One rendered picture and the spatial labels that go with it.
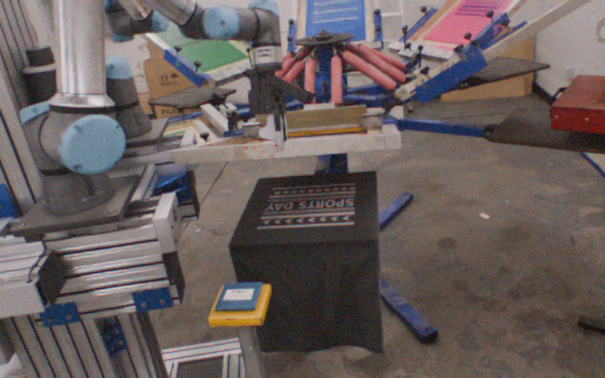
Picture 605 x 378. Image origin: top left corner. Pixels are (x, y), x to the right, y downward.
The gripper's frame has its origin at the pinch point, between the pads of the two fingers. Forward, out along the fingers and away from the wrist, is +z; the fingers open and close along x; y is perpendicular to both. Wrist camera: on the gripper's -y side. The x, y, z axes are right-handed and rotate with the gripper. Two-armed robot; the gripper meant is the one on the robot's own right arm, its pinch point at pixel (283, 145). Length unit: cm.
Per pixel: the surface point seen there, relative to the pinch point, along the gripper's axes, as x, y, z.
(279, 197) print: -41.8, 11.1, 20.9
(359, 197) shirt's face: -38.3, -16.6, 21.8
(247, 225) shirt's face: -23.7, 18.4, 26.0
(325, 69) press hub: -133, 1, -27
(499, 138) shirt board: -82, -71, 9
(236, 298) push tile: 14.8, 12.1, 34.8
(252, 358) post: 10, 11, 53
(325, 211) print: -30.0, -5.9, 24.2
